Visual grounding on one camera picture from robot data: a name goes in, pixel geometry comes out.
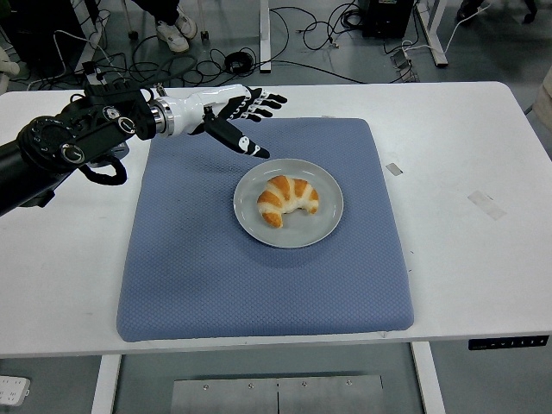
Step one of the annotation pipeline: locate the dark cabinet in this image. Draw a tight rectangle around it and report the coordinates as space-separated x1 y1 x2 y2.
0 0 85 81

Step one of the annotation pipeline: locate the person's leg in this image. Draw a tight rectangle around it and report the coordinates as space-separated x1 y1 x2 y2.
131 0 180 25

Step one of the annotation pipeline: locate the white table leg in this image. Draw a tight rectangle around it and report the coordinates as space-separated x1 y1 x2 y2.
410 342 446 414
91 355 122 414

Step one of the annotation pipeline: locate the white floor cable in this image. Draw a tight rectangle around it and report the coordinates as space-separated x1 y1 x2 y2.
399 3 484 55

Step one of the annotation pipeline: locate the person's foot dark shoe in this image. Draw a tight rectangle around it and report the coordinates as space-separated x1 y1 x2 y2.
455 0 491 22

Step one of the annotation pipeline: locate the chair leg with caster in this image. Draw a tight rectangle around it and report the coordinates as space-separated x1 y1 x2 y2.
120 0 140 42

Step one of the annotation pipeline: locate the croissant bread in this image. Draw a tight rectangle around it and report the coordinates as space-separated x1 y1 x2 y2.
256 174 321 229

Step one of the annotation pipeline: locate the coiled black cable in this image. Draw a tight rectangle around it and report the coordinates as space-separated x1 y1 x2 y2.
223 50 254 74

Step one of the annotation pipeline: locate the white power strip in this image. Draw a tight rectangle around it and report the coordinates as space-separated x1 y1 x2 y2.
0 375 32 406

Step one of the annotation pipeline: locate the table height control panel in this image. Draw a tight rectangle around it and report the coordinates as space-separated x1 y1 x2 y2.
467 334 549 351

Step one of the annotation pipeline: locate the long black floor cable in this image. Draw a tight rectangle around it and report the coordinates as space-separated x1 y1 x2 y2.
252 58 406 85

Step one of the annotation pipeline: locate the grey round plate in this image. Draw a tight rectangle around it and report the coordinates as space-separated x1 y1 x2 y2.
232 158 345 250

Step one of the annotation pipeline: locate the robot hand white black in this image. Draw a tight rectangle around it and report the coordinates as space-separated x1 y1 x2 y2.
171 85 289 160

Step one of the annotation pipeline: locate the beige rounded object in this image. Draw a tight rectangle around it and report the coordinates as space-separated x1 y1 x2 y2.
0 46 22 81

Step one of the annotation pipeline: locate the grey metal plate with screws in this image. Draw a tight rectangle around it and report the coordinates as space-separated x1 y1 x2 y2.
171 374 385 414

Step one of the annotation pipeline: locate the blue quilted mat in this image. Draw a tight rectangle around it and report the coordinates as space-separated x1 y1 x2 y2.
115 116 415 344

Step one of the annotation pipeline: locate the white desk leg with foot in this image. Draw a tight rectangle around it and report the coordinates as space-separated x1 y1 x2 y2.
416 0 449 67

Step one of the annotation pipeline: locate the person's foot white shoe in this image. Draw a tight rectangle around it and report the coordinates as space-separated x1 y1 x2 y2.
175 6 198 40
154 20 190 54

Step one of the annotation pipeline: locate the large clear tape piece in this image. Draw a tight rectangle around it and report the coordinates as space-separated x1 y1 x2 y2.
466 190 508 221

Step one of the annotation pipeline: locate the grey metal floor bracket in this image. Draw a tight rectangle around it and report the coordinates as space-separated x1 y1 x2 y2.
390 45 420 83

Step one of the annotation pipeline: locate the white desk leg straight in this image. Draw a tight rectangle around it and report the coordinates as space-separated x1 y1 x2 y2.
258 0 272 73

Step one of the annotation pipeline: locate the black equipment box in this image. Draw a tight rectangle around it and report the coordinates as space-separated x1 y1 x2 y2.
361 0 412 39

